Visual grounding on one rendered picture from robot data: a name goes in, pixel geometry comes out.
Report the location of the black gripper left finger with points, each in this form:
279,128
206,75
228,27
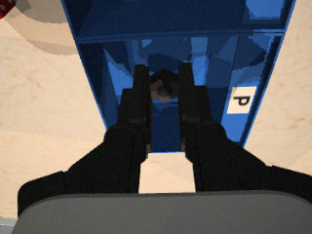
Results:
114,164

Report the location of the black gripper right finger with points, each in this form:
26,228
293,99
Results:
222,162

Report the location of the blue bin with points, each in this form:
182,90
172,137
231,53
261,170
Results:
165,33

